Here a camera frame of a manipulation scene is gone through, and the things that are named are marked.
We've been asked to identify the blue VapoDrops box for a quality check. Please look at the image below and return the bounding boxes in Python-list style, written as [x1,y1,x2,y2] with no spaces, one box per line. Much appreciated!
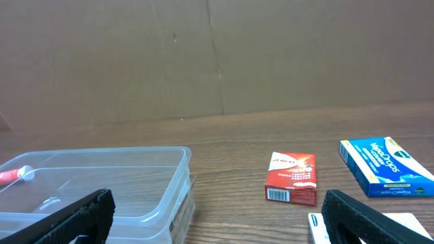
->
[339,137,433,197]

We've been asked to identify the white box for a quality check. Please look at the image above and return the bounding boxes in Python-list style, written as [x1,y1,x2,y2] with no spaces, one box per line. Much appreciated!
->
[308,213,433,244]

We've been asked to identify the orange tablet tube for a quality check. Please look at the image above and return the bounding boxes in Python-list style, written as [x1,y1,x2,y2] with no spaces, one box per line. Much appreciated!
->
[0,165,35,186]

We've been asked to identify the clear plastic container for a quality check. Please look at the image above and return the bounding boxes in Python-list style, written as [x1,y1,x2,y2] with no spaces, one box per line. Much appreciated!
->
[1,146,195,243]

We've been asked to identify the red small carton box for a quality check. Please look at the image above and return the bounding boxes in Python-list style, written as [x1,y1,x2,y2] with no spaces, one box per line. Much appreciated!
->
[264,152,317,207]

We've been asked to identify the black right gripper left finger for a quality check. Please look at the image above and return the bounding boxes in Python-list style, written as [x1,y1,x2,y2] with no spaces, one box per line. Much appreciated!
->
[1,188,115,244]

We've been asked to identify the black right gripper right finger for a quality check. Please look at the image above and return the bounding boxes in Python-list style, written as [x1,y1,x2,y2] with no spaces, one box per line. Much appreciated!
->
[321,189,433,244]

